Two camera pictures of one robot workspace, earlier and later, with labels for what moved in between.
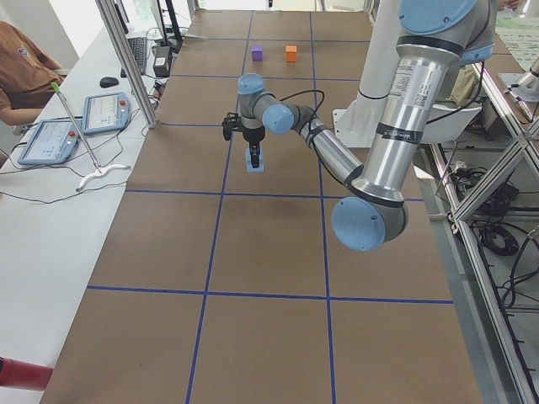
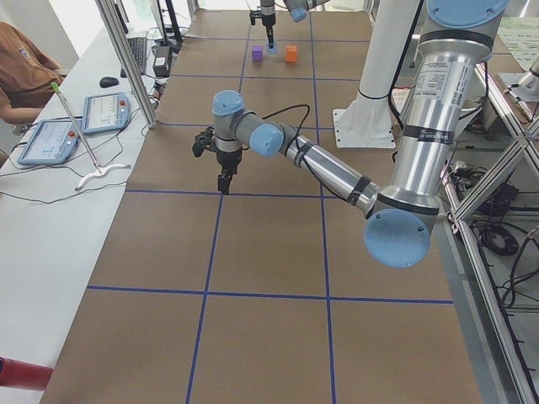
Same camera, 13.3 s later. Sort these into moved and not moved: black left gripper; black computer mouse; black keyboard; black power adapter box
Moved: black left gripper
Not moved: black keyboard; black power adapter box; black computer mouse
